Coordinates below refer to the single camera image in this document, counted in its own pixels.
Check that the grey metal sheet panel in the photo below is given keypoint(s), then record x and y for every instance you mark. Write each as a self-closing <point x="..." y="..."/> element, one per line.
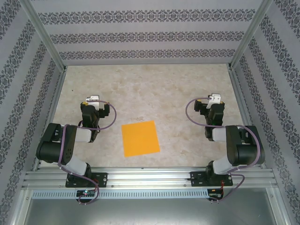
<point x="150" y="213"/>

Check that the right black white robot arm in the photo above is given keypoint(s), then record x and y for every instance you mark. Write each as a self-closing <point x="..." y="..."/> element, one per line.
<point x="248" y="150"/>

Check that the aluminium side rail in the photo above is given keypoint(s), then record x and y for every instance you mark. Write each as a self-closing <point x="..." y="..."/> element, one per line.
<point x="239" y="93"/>
<point x="51" y="117"/>

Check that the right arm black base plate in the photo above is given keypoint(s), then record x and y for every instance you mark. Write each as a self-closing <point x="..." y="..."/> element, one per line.
<point x="197" y="178"/>

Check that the orange paper sheet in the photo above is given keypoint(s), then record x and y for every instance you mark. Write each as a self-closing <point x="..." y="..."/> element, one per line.
<point x="140" y="138"/>

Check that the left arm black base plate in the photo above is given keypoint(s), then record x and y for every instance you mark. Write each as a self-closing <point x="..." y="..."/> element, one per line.
<point x="102" y="179"/>

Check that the aluminium mounting rail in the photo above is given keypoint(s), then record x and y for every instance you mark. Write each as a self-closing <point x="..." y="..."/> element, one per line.
<point x="145" y="174"/>

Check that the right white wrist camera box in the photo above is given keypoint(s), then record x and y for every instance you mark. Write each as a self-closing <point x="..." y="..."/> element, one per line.
<point x="215" y="98"/>

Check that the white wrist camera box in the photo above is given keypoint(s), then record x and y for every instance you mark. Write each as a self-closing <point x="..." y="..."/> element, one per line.
<point x="215" y="98"/>
<point x="93" y="99"/>

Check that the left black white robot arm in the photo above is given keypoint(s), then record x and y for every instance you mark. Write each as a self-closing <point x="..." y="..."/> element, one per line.
<point x="49" y="145"/>

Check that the aluminium frame post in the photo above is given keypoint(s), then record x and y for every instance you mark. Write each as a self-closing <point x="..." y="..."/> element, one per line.
<point x="43" y="35"/>
<point x="249" y="35"/>

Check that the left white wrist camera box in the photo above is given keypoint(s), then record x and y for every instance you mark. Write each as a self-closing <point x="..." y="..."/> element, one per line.
<point x="93" y="99"/>

